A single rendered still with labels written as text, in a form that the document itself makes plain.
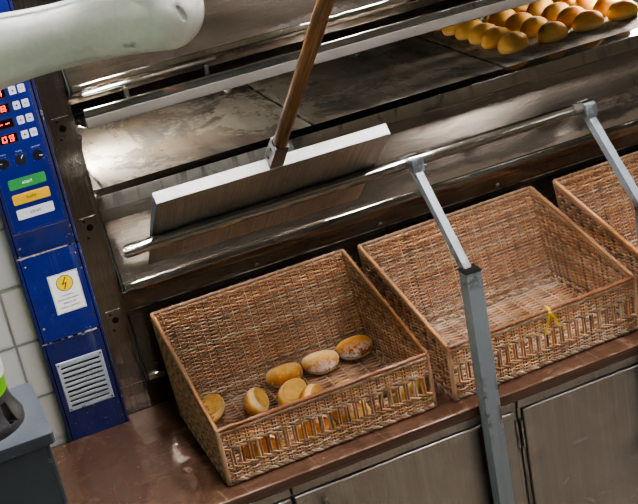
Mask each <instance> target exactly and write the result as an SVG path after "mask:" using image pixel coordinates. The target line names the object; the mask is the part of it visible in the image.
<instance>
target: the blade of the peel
mask: <svg viewBox="0 0 638 504"><path fill-rule="evenodd" d="M390 134H391V133H390V132H389V129H388V127H387V125H386V123H385V124H381V125H378V126H375V127H371V128H368V129H365V130H361V131H358V132H354V133H351V134H348V135H344V136H341V137H338V138H334V139H331V140H328V141H324V142H321V143H318V144H314V145H311V146H308V147H304V148H301V149H298V150H294V151H291V152H287V155H286V158H285V161H284V164H283V165H281V166H278V167H274V168H271V169H270V168H269V166H268V163H267V161H266V159H264V160H261V161H257V162H254V163H251V164H247V165H244V166H241V167H237V168H234V169H231V170H227V171H224V172H220V173H217V174H214V175H210V176H207V177H204V178H200V179H197V180H194V181H190V182H187V183H184V184H180V185H177V186H174V187H170V188H167V189H164V190H160V191H157V192H153V193H152V203H151V222H150V237H151V236H154V235H158V234H161V233H164V232H167V231H170V230H174V229H177V228H180V227H183V226H186V225H189V224H193V223H196V222H199V221H202V220H205V219H209V218H212V217H215V216H218V215H221V214H225V213H228V212H231V211H234V210H237V209H240V208H244V207H247V206H250V205H253V204H256V203H260V202H263V201H266V200H269V199H272V198H276V197H279V196H282V195H285V194H288V193H292V192H295V191H298V190H301V189H304V188H307V187H311V186H314V185H317V184H320V183H323V182H327V181H330V180H333V179H336V178H339V177H343V176H346V175H349V174H352V173H355V172H358V171H362V170H365V169H368V168H371V167H374V166H375V164H376V162H377V160H378V158H379V156H380V154H381V152H382V150H383V148H384V146H385V144H386V142H387V140H388V138H389V136H390ZM365 184H366V183H363V184H360V185H357V186H354V187H350V188H347V189H344V190H341V191H338V192H335V193H332V194H328V195H325V196H322V197H319V198H316V199H313V200H309V201H306V202H303V203H300V204H297V205H294V206H291V207H287V208H284V209H281V210H278V211H275V212H272V213H268V214H265V215H262V216H259V217H256V218H253V219H250V220H246V221H243V222H240V223H237V224H234V225H231V226H227V227H224V228H221V229H218V230H215V231H212V232H209V233H205V234H202V235H199V236H196V237H193V238H190V239H186V240H183V241H180V242H177V243H174V244H171V245H168V246H164V247H161V248H158V249H155V250H152V251H149V260H148V265H150V264H153V263H156V262H159V261H162V260H165V259H169V258H172V257H175V256H178V255H181V254H184V253H188V252H191V251H194V250H197V249H200V248H203V247H207V246H210V245H213V244H216V243H219V242H223V241H226V240H229V239H232V238H235V237H238V236H242V235H245V234H248V233H251V232H254V231H257V230H261V229H264V228H267V227H270V226H273V225H276V224H280V223H283V222H286V221H289V220H292V219H295V218H299V217H302V216H305V215H308V214H311V213H314V212H318V211H321V210H324V209H327V208H330V207H333V206H337V205H340V204H343V203H346V202H349V201H352V200H356V199H358V198H359V196H360V194H361V192H362V190H363V188H364V186H365Z"/></svg>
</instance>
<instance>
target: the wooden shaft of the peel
mask: <svg viewBox="0 0 638 504"><path fill-rule="evenodd" d="M334 2H335V0H317V1H316V4H315V7H314V10H313V13H312V17H311V20H310V23H309V26H308V29H307V33H306V36H305V39H304V42H303V46H302V49H301V52H300V55H299V58H298V62H297V65H296V68H295V71H294V74H293V78H292V81H291V84H290V87H289V91H288V94H287V97H286V100H285V103H284V107H283V110H282V113H281V116H280V119H279V123H278V126H277V129H276V132H275V136H274V139H273V144H274V146H275V147H276V148H279V149H282V148H284V147H286V145H287V142H288V139H289V136H290V133H291V130H292V127H293V124H294V121H295V118H296V115H297V112H298V109H299V106H300V103H301V100H302V97H303V95H304V92H305V89H306V86H307V83H308V80H309V77H310V74H311V71H312V68H313V65H314V62H315V59H316V56H317V53H318V50H319V47H320V44H321V41H322V38H323V35H324V32H325V29H326V26H327V23H328V20H329V17H330V14H331V11H332V8H333V5H334Z"/></svg>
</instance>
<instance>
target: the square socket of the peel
mask: <svg viewBox="0 0 638 504"><path fill-rule="evenodd" d="M273 139H274V137H272V138H270V141H269V144H268V147H267V150H266V154H265V159H266V161H267V163H268V166H269V168H270V169H271V168H274V167H278V166H281V165H283V164H284V161H285V158H286V155H287V152H288V150H289V145H288V142H287V145H286V147H284V148H282V149H279V148H276V147H275V146H274V144H273Z"/></svg>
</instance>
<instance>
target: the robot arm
mask: <svg viewBox="0 0 638 504"><path fill-rule="evenodd" d="M204 15H205V7H204V1H203V0H63V1H59V2H55V3H51V4H47V5H42V6H38V7H33V8H28V9H22V10H17V11H11V12H5V13H0V90H2V89H5V88H8V87H10V86H13V85H16V84H18V83H21V82H24V81H27V80H30V79H33V78H36V77H39V76H42V75H45V74H49V73H52V72H55V71H59V70H63V69H66V68H70V67H74V66H78V65H82V64H87V63H91V62H96V61H100V60H105V59H110V58H116V57H119V56H126V55H133V54H140V53H147V52H155V51H165V50H173V49H177V48H180V47H183V46H185V45H186V44H188V43H189V42H190V41H192V40H193V39H194V38H195V37H196V35H197V34H198V33H199V31H200V29H201V27H202V24H203V21H204ZM24 418H25V412H24V409H23V405H22V403H21V402H20V401H18V400H17V399H16V398H15V397H14V396H13V395H12V394H11V392H10V391H9V389H8V387H7V384H6V381H5V369H4V365H3V362H2V359H1V356H0V441H1V440H3V439H5V438H7V437H8V436H10V435H11V434H12V433H14V432H15V431H16V430H17V429H18V428H19V427H20V426H21V424H22V423H23V421H24Z"/></svg>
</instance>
